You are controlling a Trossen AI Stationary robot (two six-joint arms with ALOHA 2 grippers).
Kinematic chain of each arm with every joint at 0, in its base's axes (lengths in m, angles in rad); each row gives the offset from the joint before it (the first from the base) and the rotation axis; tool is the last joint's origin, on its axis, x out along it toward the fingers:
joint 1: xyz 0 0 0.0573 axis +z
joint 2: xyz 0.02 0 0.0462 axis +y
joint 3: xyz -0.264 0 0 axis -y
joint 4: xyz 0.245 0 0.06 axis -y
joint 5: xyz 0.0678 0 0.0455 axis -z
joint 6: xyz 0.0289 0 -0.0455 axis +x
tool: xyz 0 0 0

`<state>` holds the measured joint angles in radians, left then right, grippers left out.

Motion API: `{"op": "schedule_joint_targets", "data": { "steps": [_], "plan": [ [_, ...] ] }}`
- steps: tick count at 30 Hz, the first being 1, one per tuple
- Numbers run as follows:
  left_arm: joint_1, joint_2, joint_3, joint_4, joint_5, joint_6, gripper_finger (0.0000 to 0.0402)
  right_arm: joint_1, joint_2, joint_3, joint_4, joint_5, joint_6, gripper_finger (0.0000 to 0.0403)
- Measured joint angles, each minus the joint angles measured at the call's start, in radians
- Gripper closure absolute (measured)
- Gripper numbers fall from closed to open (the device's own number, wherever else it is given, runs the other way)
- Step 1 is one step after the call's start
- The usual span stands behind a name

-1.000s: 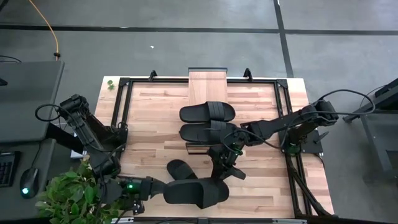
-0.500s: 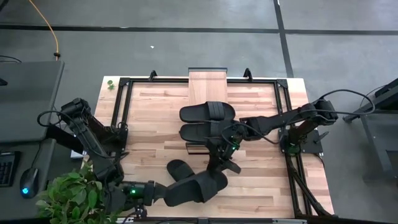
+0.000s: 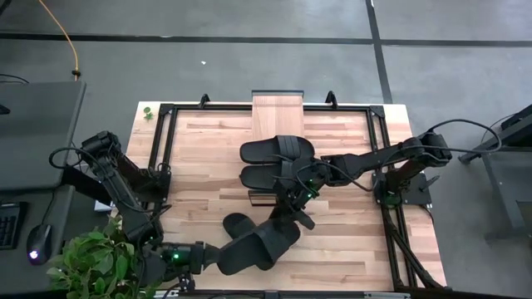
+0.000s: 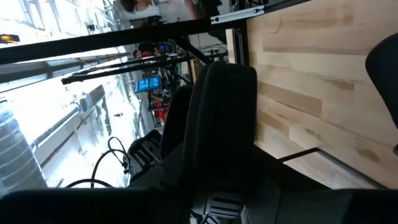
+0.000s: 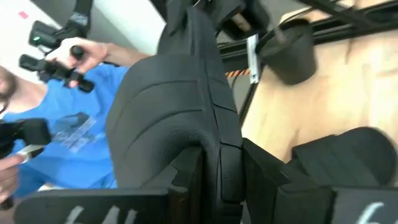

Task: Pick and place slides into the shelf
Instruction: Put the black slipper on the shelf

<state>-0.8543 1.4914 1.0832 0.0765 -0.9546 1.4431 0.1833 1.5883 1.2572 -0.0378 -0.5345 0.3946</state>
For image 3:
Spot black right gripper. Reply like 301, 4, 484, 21
269, 161, 329, 231

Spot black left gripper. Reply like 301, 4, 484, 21
182, 242, 234, 272

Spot black foam slide sandal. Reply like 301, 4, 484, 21
216, 218, 302, 277
239, 135, 316, 165
239, 161, 294, 192
222, 212, 259, 241

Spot green potted plant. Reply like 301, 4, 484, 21
45, 215, 167, 299

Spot black computer mouse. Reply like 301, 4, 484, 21
27, 223, 53, 266

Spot dark grey desk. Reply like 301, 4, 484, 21
0, 184, 76, 297

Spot black keyboard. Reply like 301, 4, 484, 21
0, 202, 28, 251

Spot dark grey side table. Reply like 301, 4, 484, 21
456, 103, 532, 242

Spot dark grey desk panel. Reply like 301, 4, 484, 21
0, 81, 87, 192

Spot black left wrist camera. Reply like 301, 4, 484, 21
178, 270, 197, 292

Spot wooden shelf with black frame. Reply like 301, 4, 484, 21
248, 89, 307, 208

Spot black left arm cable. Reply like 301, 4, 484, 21
48, 145, 175, 217

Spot yellow hanging cable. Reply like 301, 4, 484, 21
37, 0, 81, 82

